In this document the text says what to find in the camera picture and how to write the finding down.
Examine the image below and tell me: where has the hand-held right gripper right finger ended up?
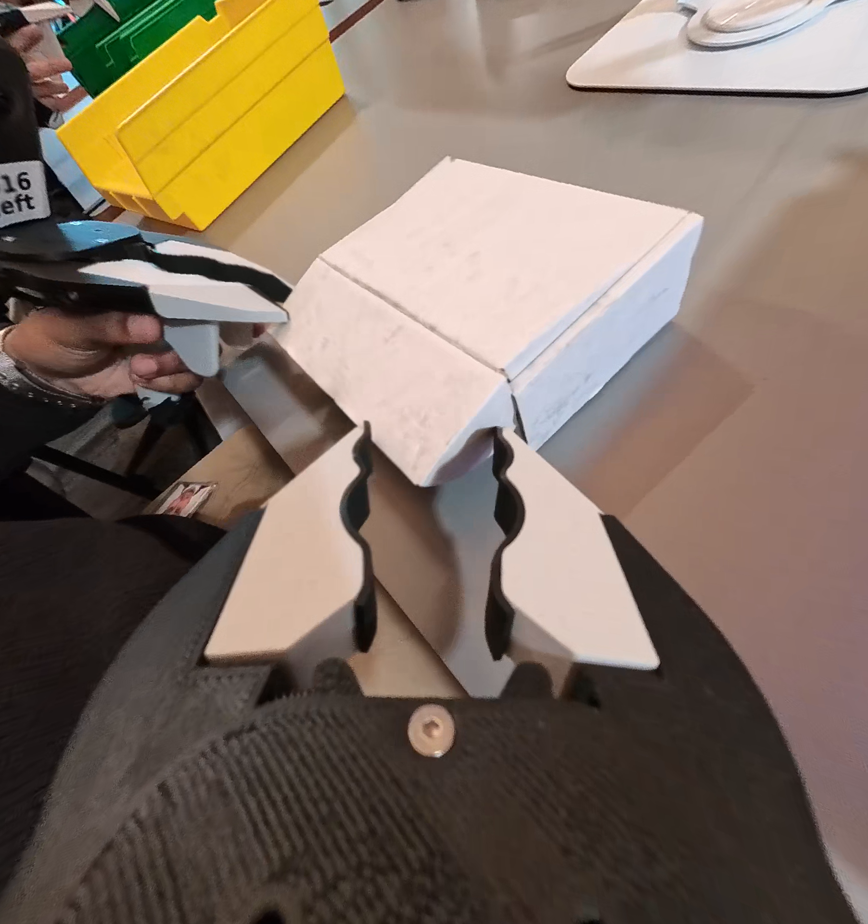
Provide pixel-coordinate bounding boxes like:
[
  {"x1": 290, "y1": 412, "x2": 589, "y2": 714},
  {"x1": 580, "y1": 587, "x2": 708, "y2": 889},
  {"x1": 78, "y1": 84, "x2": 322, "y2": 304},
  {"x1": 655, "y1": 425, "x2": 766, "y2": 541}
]
[{"x1": 483, "y1": 426, "x2": 662, "y2": 672}]

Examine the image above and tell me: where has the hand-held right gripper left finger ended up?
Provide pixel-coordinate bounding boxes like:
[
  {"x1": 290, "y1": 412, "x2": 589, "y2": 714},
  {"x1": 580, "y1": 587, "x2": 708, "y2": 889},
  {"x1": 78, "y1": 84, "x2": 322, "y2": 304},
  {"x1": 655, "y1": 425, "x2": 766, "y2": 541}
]
[{"x1": 203, "y1": 422, "x2": 379, "y2": 667}]

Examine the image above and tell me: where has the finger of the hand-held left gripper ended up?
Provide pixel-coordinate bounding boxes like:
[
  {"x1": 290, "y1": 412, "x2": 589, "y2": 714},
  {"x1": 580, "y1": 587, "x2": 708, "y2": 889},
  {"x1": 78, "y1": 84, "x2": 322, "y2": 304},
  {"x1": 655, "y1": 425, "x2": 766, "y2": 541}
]
[
  {"x1": 147, "y1": 274, "x2": 291, "y2": 378},
  {"x1": 79, "y1": 238, "x2": 294, "y2": 306}
]

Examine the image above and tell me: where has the person's left forearm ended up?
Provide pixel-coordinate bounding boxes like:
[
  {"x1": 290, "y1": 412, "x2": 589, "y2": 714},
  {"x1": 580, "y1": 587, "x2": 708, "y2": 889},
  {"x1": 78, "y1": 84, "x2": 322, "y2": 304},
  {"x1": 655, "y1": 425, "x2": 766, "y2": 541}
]
[{"x1": 0, "y1": 321, "x2": 128, "y2": 517}]

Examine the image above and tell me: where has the person's left hand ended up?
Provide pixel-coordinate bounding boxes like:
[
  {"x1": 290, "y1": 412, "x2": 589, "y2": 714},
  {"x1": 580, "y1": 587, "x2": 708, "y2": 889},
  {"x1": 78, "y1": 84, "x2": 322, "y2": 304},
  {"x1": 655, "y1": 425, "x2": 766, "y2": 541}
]
[{"x1": 4, "y1": 307, "x2": 198, "y2": 398}]

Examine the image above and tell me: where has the silver wristwatch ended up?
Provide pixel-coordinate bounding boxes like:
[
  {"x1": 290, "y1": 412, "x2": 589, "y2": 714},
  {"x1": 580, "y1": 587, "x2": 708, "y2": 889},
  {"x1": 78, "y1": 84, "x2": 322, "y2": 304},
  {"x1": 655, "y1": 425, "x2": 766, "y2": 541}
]
[{"x1": 0, "y1": 325, "x2": 106, "y2": 409}]

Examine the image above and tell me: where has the printed photo card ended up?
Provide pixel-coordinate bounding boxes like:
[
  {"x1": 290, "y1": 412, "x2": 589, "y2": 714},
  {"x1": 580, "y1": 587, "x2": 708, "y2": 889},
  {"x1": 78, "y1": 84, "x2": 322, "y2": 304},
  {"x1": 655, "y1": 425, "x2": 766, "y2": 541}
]
[{"x1": 144, "y1": 481, "x2": 220, "y2": 518}]

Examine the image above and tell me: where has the yellow plastic bin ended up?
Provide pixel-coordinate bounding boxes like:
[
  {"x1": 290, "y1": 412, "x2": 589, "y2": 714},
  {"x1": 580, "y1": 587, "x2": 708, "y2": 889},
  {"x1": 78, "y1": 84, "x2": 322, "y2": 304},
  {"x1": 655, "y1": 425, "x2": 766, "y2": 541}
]
[{"x1": 56, "y1": 0, "x2": 347, "y2": 233}]

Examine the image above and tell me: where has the green plastic bin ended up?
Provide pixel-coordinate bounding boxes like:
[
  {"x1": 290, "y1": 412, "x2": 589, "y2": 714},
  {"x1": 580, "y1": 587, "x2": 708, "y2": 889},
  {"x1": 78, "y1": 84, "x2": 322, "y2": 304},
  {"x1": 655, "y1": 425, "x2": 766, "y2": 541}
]
[{"x1": 60, "y1": 0, "x2": 224, "y2": 100}]

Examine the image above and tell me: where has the white and wooden document stand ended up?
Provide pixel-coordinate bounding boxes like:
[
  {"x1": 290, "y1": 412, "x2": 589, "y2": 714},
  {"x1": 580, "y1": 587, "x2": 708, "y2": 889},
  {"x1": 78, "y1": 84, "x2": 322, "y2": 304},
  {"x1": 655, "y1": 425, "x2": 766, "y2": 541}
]
[{"x1": 565, "y1": 0, "x2": 868, "y2": 96}]

